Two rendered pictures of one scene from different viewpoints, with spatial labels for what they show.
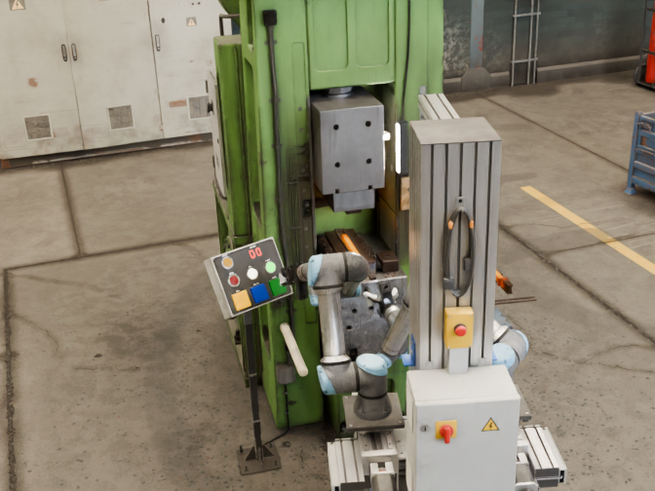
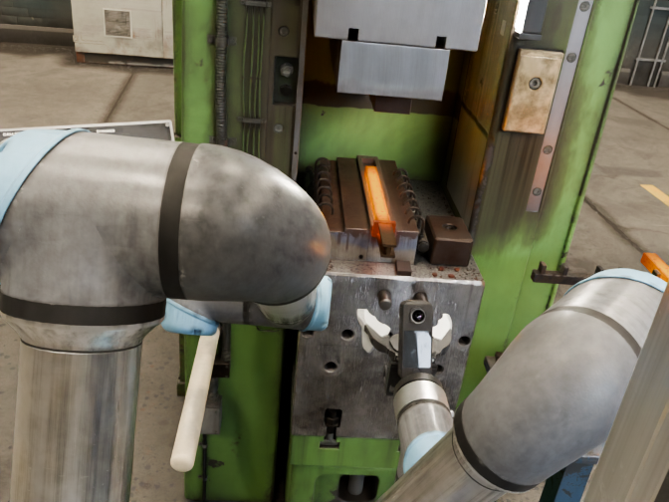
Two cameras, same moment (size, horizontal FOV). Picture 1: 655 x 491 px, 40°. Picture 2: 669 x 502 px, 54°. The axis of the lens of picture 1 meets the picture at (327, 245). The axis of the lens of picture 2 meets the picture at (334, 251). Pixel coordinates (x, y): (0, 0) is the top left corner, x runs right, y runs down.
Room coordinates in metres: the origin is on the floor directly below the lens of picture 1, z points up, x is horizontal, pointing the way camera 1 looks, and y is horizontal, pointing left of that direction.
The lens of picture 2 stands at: (2.73, -0.23, 1.59)
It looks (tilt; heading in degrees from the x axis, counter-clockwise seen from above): 28 degrees down; 8
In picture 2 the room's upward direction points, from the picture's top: 6 degrees clockwise
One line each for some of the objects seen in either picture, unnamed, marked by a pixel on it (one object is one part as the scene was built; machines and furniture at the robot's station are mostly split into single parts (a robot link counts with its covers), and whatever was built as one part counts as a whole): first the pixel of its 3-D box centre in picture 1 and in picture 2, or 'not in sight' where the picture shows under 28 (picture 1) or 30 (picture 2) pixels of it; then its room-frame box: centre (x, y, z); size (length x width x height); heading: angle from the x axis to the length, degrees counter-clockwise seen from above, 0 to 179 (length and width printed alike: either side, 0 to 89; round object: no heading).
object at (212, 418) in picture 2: (285, 372); (203, 412); (4.00, 0.24, 0.36); 0.09 x 0.07 x 0.12; 103
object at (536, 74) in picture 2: (408, 192); (531, 92); (4.16, -0.41, 1.27); 0.09 x 0.02 x 0.17; 103
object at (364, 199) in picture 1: (342, 185); (381, 48); (4.17, -0.09, 1.32); 0.42 x 0.20 x 0.10; 13
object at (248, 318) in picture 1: (251, 369); not in sight; (3.76, 0.39, 0.54); 0.04 x 0.04 x 1.08; 13
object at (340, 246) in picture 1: (344, 252); (361, 202); (4.17, -0.09, 0.96); 0.42 x 0.20 x 0.09; 13
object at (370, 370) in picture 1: (369, 373); not in sight; (2.99, -0.15, 0.98); 0.13 x 0.12 x 0.14; 99
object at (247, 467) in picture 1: (257, 452); not in sight; (3.76, 0.39, 0.05); 0.22 x 0.22 x 0.09; 13
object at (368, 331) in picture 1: (356, 296); (371, 296); (4.19, -0.14, 0.69); 0.56 x 0.38 x 0.45; 13
